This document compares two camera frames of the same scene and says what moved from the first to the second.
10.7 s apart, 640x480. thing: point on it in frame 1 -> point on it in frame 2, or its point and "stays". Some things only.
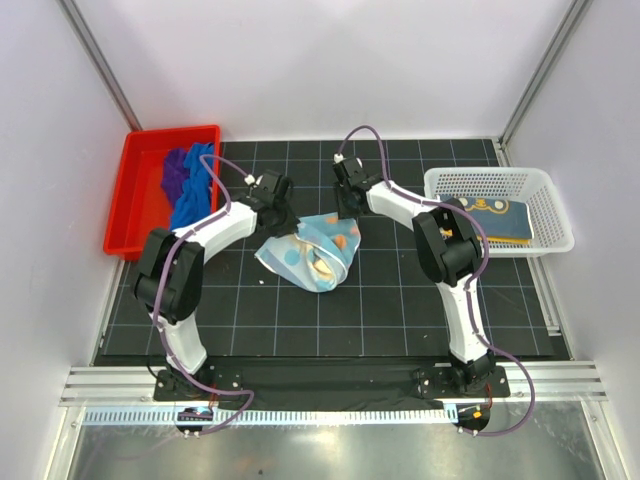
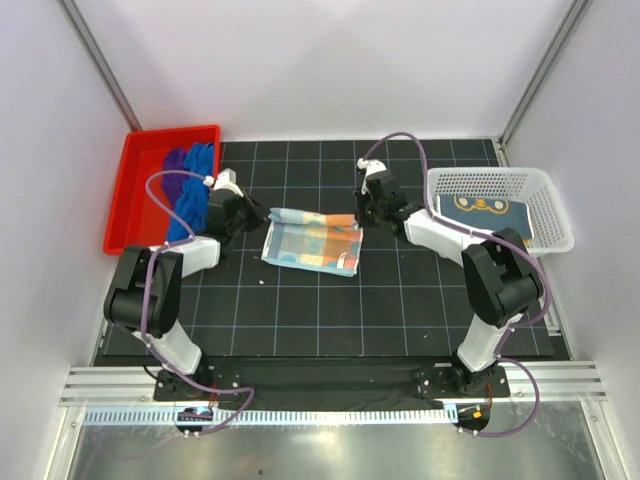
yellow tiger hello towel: (501, 220) stays
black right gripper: (345, 212) -> (361, 197)
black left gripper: (288, 227) -> (257, 213)
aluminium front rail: (109, 387) stays
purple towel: (174, 173) stays
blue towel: (193, 199) stays
